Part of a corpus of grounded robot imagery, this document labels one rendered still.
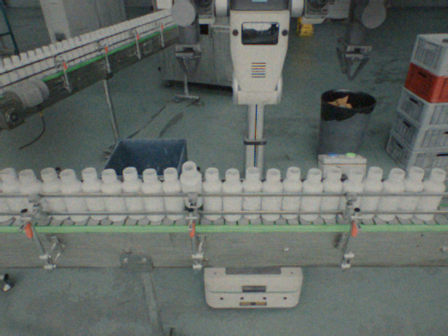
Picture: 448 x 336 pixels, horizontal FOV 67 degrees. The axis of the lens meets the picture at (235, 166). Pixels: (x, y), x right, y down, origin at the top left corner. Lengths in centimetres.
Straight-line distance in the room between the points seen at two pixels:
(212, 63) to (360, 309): 354
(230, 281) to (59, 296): 103
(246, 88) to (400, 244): 82
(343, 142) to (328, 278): 124
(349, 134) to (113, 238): 227
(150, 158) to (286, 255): 87
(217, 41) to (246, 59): 321
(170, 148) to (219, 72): 315
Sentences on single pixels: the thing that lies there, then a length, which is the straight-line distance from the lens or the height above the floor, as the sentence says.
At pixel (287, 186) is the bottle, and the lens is 99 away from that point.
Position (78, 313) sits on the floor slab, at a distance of 222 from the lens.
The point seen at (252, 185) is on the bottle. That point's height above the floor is 113.
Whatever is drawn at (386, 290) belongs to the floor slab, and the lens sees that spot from 231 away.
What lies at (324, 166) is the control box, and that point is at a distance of 115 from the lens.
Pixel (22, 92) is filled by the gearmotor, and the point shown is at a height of 102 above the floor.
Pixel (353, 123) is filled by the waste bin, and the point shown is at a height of 50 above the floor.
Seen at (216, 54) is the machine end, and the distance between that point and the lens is 466.
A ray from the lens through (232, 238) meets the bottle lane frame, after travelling 106.
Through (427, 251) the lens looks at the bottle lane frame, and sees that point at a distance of 126.
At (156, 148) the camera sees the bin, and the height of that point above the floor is 90.
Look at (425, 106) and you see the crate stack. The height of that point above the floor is 62.
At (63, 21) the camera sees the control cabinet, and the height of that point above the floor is 68.
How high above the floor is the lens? 170
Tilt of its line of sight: 33 degrees down
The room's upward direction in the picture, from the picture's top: straight up
